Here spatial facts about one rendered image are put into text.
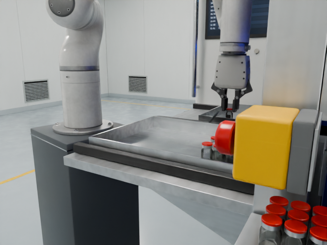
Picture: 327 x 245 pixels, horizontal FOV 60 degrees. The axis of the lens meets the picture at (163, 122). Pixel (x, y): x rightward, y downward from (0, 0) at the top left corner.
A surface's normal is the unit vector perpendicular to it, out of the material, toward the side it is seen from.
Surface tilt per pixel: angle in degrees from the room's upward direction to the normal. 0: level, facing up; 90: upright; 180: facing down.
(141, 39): 90
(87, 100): 90
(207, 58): 90
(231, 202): 90
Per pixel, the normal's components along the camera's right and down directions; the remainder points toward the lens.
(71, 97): -0.25, 0.22
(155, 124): -0.51, 0.20
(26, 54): 0.86, 0.11
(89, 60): 0.67, 0.11
